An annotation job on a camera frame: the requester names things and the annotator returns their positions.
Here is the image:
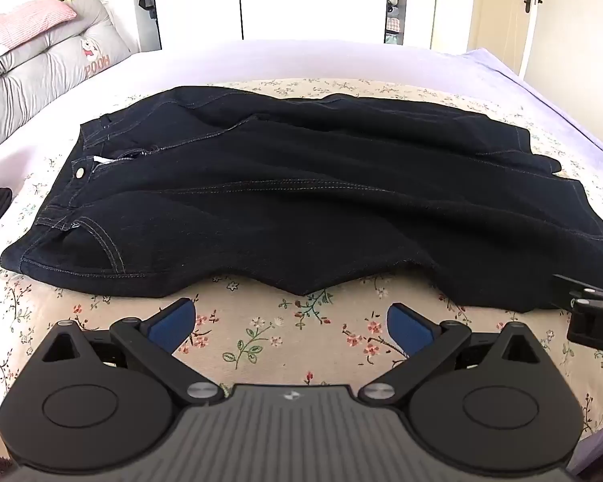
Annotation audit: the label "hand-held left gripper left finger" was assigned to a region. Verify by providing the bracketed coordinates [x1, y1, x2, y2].
[29, 297, 227, 406]

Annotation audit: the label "open shelf with clothes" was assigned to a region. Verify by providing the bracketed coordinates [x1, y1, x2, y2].
[384, 0, 404, 44]

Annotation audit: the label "dark blue denim pants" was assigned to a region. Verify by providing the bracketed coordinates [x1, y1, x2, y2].
[0, 85, 603, 312]

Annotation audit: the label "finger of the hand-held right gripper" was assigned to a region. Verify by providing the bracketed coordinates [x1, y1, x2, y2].
[553, 274, 603, 309]

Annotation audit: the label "grey padded headboard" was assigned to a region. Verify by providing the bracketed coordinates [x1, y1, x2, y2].
[0, 0, 132, 161]

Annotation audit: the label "cream room door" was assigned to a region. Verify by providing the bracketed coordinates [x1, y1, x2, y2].
[466, 0, 544, 80]

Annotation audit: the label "floral printed blanket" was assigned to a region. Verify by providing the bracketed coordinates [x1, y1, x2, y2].
[0, 78, 603, 437]

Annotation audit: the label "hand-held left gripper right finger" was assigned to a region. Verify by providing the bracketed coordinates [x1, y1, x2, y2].
[357, 303, 554, 405]

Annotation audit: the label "pink striped pillow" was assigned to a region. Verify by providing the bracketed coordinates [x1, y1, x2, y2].
[0, 0, 78, 57]

